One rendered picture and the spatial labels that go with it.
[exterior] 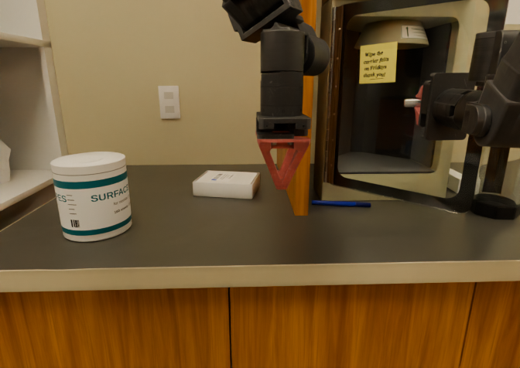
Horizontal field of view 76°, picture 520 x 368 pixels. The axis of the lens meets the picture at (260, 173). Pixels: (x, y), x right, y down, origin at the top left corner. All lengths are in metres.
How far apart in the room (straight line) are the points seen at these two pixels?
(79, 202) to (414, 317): 0.65
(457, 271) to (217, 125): 0.88
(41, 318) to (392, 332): 0.64
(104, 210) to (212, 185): 0.29
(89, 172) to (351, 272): 0.49
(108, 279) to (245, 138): 0.77
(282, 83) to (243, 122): 0.80
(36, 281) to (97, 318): 0.13
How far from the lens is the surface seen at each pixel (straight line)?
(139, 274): 0.60
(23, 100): 1.44
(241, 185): 0.85
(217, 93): 1.23
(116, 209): 0.70
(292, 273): 0.58
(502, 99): 0.42
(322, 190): 0.85
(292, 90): 0.44
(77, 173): 0.67
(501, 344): 0.87
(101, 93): 1.32
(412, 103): 0.67
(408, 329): 0.75
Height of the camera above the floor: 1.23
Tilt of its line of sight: 15 degrees down
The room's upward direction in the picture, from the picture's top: straight up
